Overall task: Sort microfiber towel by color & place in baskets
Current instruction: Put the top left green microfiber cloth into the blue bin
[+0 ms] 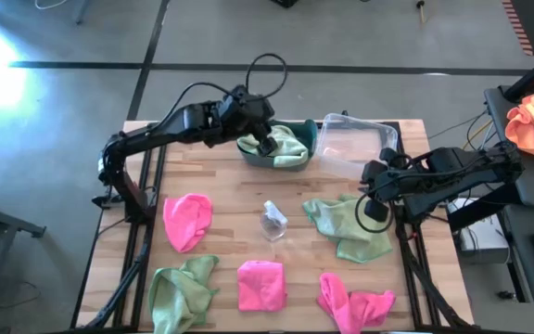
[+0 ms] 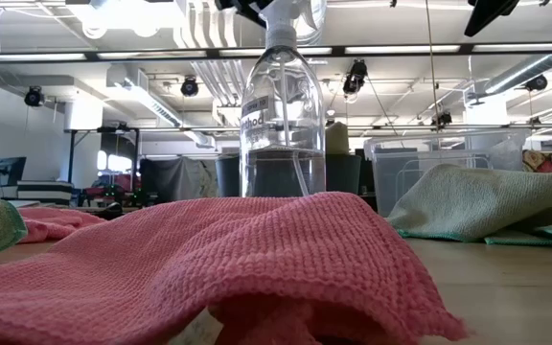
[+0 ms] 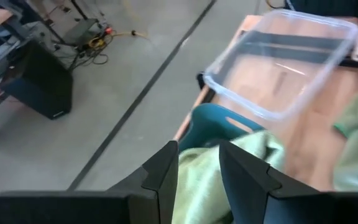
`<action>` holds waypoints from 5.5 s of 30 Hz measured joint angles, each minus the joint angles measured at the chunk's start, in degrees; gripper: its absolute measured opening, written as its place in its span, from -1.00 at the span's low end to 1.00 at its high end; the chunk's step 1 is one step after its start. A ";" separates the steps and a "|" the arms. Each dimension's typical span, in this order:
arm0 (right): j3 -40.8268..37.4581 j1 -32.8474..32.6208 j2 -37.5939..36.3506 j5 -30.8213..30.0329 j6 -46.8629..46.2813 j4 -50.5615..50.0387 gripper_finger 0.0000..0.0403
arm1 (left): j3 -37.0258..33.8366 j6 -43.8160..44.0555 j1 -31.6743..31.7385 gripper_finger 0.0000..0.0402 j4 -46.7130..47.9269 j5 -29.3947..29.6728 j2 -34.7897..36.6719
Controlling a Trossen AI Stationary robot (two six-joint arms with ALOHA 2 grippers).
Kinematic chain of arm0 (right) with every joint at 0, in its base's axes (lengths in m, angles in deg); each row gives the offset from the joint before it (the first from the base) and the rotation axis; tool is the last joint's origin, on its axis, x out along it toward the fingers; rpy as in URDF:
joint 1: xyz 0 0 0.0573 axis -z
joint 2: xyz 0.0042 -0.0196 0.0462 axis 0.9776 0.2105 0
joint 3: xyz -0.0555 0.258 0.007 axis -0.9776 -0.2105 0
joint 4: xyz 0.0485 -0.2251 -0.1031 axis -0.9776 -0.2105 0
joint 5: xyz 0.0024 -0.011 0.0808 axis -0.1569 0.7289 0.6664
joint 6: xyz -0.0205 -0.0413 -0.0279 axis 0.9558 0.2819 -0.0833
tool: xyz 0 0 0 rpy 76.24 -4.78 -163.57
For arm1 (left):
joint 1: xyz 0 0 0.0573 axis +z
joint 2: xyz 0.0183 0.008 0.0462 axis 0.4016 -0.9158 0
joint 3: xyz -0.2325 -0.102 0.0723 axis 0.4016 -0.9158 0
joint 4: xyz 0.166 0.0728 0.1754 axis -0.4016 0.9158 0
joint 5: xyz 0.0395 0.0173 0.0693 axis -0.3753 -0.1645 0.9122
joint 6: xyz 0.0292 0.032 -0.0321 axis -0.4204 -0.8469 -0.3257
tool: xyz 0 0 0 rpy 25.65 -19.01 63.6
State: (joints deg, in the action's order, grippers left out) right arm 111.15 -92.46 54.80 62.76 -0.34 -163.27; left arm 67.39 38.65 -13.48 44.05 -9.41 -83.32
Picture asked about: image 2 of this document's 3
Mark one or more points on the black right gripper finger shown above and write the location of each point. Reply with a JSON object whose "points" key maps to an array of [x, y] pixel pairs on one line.
{"points": [[489, 12]]}

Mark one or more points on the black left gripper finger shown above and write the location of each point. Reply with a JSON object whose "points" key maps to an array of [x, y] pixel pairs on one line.
{"points": [[240, 5]]}

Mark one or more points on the pink microfiber towel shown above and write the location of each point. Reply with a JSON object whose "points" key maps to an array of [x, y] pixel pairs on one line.
{"points": [[209, 249], [51, 223]]}

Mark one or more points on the clear plastic spray bottle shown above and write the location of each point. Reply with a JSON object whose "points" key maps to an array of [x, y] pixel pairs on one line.
{"points": [[281, 120]]}

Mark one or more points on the grey cloth cover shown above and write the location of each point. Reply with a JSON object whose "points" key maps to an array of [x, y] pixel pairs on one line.
{"points": [[175, 177]]}

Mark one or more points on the dark teal basket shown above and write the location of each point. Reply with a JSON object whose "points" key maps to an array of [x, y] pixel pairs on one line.
{"points": [[343, 175]]}

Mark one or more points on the clear plastic bin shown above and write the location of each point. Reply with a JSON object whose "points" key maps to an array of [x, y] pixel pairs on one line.
{"points": [[386, 182]]}

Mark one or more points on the black computer mouse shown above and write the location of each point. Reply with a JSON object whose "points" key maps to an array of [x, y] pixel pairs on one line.
{"points": [[113, 210]]}

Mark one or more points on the black and white box stack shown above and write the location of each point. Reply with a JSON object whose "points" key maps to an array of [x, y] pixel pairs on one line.
{"points": [[46, 191]]}

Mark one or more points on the black computer monitor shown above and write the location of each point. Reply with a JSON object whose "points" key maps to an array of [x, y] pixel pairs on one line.
{"points": [[7, 170]]}

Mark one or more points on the grey round ceiling duct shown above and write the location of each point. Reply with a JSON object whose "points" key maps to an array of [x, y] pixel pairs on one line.
{"points": [[520, 76]]}

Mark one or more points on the black ceiling camera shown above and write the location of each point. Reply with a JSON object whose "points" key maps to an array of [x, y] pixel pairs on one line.
{"points": [[355, 76], [537, 82], [190, 87], [34, 97], [441, 120]]}

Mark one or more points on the black overhead frame bar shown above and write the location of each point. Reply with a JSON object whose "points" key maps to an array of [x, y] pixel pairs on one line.
{"points": [[338, 49]]}

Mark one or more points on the white rectangular ceiling duct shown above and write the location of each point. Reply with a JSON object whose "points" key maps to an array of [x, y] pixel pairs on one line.
{"points": [[151, 103]]}

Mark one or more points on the black metal table frame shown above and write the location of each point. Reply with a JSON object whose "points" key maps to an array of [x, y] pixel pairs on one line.
{"points": [[71, 153]]}

